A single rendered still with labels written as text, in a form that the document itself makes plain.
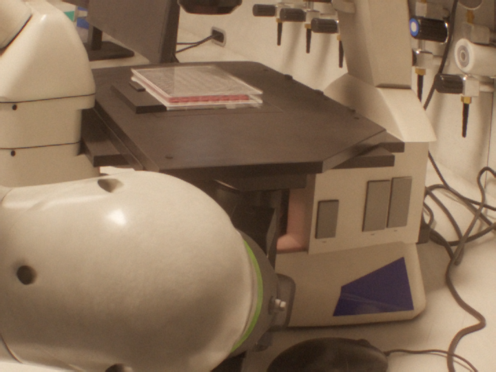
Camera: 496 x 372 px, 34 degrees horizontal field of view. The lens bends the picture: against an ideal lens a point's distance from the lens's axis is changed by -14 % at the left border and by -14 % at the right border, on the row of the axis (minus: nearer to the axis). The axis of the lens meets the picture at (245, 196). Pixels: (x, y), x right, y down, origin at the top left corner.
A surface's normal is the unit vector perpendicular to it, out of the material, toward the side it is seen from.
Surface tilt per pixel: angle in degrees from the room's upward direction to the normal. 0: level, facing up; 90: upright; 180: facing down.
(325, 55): 90
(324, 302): 81
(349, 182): 90
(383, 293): 49
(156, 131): 0
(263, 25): 90
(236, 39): 90
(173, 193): 20
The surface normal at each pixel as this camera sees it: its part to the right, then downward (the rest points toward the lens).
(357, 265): 0.30, -0.39
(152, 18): -0.92, 0.00
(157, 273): 0.27, -0.18
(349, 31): -0.93, 0.22
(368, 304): 0.15, 0.17
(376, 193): 0.36, 0.32
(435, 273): 0.07, -0.94
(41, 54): 0.37, 0.11
